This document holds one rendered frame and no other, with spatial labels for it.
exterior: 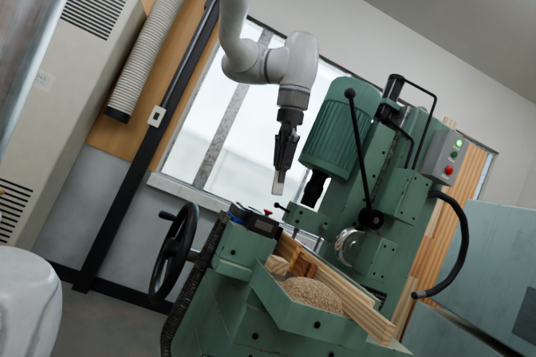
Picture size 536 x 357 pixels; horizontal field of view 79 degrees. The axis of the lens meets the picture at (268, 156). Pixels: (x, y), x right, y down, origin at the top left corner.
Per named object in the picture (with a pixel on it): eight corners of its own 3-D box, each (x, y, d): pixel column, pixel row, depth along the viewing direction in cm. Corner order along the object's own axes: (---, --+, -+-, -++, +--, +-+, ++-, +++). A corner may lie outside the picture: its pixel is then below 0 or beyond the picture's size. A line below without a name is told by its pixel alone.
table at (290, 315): (194, 228, 115) (201, 212, 116) (266, 253, 126) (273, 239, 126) (236, 319, 59) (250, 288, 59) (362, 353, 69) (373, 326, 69)
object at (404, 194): (375, 210, 102) (393, 166, 103) (396, 220, 105) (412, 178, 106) (394, 217, 94) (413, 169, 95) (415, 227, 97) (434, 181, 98)
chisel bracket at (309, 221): (278, 223, 106) (289, 199, 107) (313, 237, 111) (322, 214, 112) (287, 229, 99) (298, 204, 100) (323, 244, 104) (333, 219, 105)
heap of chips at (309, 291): (277, 280, 72) (283, 264, 72) (326, 296, 77) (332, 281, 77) (293, 300, 63) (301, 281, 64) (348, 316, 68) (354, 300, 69)
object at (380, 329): (269, 242, 116) (273, 232, 116) (273, 244, 116) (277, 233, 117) (380, 344, 60) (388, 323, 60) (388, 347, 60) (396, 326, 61)
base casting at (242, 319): (202, 269, 118) (213, 245, 119) (327, 308, 137) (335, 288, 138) (232, 344, 76) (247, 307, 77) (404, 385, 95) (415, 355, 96)
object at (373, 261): (347, 264, 99) (362, 229, 100) (364, 272, 102) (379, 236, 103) (367, 278, 90) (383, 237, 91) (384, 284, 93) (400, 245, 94)
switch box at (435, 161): (417, 173, 106) (435, 129, 108) (437, 184, 110) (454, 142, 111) (432, 175, 101) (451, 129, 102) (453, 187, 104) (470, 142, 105)
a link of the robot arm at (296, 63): (319, 95, 91) (277, 92, 97) (328, 41, 91) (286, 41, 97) (305, 84, 82) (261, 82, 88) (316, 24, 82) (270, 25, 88)
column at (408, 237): (302, 284, 120) (375, 111, 126) (348, 300, 128) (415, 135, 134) (335, 316, 99) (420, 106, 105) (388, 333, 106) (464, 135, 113)
